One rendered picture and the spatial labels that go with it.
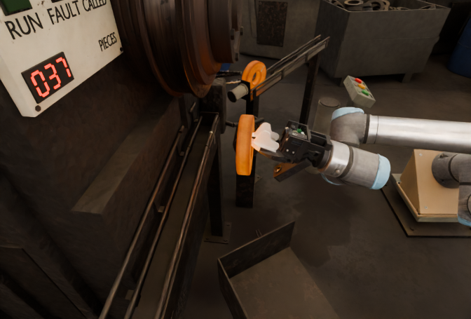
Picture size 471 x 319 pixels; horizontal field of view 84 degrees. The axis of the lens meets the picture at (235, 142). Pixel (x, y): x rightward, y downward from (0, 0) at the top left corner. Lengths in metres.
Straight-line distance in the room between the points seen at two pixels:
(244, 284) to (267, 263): 0.08
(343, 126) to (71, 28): 0.70
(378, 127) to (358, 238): 0.87
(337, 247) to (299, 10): 2.61
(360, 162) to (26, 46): 0.67
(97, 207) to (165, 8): 0.38
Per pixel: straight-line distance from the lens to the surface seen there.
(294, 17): 3.43
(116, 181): 0.57
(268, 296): 0.70
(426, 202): 1.68
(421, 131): 0.88
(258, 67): 1.32
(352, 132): 0.85
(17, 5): 0.43
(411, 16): 3.16
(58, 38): 0.48
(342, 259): 1.51
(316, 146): 0.67
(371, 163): 0.72
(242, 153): 0.61
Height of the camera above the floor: 1.25
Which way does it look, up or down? 38 degrees down
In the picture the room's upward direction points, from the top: straight up
